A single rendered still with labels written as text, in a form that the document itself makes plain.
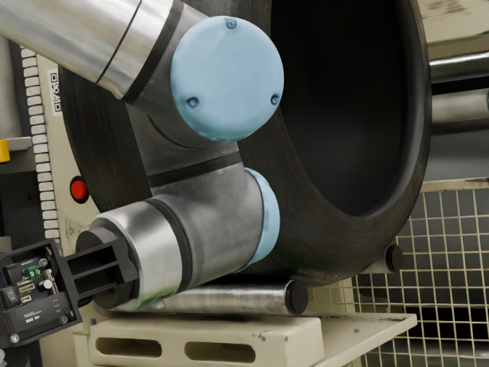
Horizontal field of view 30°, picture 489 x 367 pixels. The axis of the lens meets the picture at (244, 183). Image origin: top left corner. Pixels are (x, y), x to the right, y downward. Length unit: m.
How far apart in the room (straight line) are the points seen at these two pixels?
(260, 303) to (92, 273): 0.46
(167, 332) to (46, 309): 0.56
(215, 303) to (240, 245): 0.41
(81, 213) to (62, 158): 0.10
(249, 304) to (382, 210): 0.24
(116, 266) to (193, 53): 0.20
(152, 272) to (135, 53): 0.20
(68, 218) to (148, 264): 0.75
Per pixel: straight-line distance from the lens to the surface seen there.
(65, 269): 0.73
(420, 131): 1.42
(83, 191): 1.48
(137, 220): 0.79
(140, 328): 1.31
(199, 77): 0.67
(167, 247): 0.78
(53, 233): 1.56
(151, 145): 0.83
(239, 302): 1.21
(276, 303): 1.18
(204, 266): 0.81
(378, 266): 1.42
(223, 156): 0.83
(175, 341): 1.27
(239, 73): 0.68
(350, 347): 1.30
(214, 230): 0.81
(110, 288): 0.79
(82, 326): 1.37
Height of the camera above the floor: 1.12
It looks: 3 degrees down
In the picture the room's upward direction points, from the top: 7 degrees counter-clockwise
